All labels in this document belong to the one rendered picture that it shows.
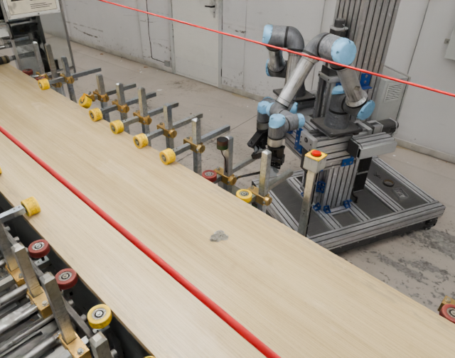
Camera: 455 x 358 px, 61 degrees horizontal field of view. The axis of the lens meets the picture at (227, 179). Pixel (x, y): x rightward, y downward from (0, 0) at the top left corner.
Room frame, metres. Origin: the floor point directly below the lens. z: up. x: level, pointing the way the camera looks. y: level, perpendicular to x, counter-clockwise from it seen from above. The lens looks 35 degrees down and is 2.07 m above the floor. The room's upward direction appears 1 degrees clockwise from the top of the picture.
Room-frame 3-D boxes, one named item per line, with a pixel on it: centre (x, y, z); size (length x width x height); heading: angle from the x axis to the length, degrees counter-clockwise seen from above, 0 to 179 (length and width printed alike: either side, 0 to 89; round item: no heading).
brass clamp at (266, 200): (1.60, -0.17, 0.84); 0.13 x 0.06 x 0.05; 47
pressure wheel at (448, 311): (0.86, -0.82, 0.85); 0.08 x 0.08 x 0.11
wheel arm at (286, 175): (1.68, -0.22, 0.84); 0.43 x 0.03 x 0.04; 137
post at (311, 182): (1.41, -0.38, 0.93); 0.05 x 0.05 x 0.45; 47
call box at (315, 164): (1.41, -0.38, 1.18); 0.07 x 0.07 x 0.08; 47
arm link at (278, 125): (1.66, -0.23, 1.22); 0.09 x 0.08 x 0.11; 122
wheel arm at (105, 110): (2.50, 0.72, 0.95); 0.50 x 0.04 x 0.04; 137
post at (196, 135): (1.92, 0.18, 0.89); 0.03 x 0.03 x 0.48; 47
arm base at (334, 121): (2.07, -0.64, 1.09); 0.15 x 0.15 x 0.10
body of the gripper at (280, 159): (1.66, -0.24, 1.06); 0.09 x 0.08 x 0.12; 67
